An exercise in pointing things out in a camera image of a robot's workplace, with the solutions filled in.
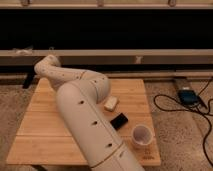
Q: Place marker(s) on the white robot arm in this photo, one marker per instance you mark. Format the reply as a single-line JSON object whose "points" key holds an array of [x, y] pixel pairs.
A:
{"points": [[78, 93]]}

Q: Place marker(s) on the black rectangular box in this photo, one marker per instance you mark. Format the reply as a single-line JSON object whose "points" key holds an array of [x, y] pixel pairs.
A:
{"points": [[119, 121]]}

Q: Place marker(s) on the white paper cup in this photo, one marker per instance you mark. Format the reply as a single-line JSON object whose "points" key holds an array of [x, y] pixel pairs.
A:
{"points": [[141, 136]]}

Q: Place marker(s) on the blue power adapter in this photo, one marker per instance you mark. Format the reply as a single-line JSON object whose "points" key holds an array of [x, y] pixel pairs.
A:
{"points": [[187, 96]]}

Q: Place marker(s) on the wooden table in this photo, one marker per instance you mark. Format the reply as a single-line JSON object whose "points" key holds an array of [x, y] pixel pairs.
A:
{"points": [[42, 138]]}

